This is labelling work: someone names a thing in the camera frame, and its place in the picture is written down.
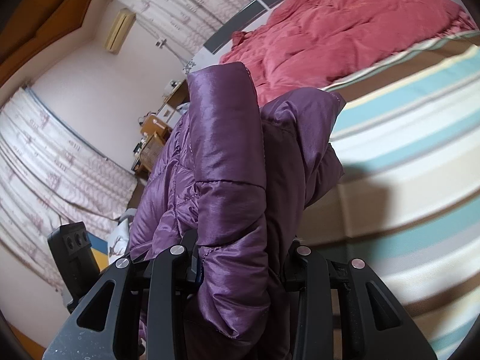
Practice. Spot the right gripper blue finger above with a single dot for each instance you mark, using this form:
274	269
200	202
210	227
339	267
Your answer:
194	271

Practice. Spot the wall air conditioner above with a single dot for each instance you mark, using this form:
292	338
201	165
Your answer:
119	30

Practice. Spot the wooden chair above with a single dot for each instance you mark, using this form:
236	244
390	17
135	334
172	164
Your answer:
155	134

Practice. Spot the wooden bedside desk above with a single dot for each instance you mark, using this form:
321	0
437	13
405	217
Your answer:
177	93

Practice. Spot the side patterned curtain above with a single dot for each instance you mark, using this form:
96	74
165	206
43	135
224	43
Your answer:
51	177

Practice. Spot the striped bed sheet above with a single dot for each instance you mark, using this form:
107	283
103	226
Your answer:
408	202

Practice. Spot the red quilted comforter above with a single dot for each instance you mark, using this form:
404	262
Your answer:
313	43

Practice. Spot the purple quilted down jacket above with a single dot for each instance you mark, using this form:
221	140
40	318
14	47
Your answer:
241	176

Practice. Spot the white grey bed headboard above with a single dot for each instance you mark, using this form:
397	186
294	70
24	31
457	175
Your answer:
252	16

